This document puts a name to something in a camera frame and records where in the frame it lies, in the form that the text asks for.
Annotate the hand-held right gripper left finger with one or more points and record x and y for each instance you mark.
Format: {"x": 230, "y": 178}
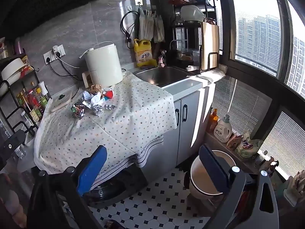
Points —
{"x": 91, "y": 169}

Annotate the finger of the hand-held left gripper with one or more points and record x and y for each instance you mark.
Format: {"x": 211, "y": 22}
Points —
{"x": 12, "y": 143}

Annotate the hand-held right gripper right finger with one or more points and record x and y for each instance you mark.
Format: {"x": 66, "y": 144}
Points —
{"x": 212, "y": 167}

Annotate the white pedal bin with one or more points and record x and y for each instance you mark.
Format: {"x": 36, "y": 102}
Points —
{"x": 206, "y": 174}

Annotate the silver foil ball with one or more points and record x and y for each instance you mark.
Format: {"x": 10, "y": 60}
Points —
{"x": 97, "y": 109}

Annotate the colourful foil wrapper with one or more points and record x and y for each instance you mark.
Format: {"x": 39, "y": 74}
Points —
{"x": 77, "y": 111}

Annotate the silver blister pack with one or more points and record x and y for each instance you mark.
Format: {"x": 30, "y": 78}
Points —
{"x": 108, "y": 106}

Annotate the silver foil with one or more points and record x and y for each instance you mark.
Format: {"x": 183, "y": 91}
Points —
{"x": 87, "y": 103}

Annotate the red carton piece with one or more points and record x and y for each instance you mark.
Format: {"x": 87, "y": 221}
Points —
{"x": 109, "y": 94}

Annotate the person's left hand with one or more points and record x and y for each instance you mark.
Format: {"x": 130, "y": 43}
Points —
{"x": 12, "y": 200}

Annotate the black washing machine door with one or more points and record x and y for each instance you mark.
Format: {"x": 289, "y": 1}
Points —
{"x": 107, "y": 192}

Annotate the orange snack packet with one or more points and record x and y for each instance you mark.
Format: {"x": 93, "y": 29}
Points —
{"x": 233, "y": 142}

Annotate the black spice rack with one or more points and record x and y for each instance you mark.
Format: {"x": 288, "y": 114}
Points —
{"x": 14, "y": 105}

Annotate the white laundry detergent bottle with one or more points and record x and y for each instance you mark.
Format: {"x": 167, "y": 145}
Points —
{"x": 223, "y": 130}

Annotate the green and white refill pouch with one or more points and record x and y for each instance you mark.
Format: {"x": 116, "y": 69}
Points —
{"x": 249, "y": 145}

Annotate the amber bottle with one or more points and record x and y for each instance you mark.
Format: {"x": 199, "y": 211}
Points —
{"x": 213, "y": 120}

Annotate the floral tablecloth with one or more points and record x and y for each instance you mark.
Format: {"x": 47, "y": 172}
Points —
{"x": 107, "y": 124}

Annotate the row of sauce bottles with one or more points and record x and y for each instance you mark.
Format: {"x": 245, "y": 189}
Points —
{"x": 35, "y": 100}

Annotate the grey kitchen cabinet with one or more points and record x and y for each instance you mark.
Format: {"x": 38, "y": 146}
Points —
{"x": 185, "y": 124}

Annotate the white cloth with navy border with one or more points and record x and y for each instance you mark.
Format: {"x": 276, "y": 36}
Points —
{"x": 143, "y": 148}

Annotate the beige board with black knob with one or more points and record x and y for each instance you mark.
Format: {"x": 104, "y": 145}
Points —
{"x": 62, "y": 100}

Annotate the white folded cloth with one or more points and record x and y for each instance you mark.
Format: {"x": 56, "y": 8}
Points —
{"x": 211, "y": 74}

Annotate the purple cup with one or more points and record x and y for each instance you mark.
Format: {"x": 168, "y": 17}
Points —
{"x": 19, "y": 46}

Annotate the steel sink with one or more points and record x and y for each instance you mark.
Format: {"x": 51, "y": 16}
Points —
{"x": 164, "y": 75}

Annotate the white air fryer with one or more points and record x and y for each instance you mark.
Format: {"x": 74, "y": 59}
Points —
{"x": 102, "y": 63}

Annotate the small pink bottle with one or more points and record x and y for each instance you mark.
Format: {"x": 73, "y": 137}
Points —
{"x": 162, "y": 59}

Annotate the wooden cutting board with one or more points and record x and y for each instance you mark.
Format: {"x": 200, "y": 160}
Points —
{"x": 209, "y": 45}

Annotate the black dish rack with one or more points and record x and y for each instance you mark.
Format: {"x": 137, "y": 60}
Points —
{"x": 185, "y": 43}

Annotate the yellow dish soap bottle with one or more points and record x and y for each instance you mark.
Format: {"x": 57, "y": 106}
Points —
{"x": 144, "y": 53}

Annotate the black range hood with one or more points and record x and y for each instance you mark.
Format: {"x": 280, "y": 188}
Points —
{"x": 47, "y": 2}

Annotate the white plastic bowl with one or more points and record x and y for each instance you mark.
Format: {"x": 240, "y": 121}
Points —
{"x": 191, "y": 14}

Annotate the wall socket panel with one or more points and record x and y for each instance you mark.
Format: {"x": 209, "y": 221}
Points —
{"x": 54, "y": 53}

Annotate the metal wall hook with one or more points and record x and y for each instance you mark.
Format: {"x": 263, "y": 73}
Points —
{"x": 138, "y": 2}

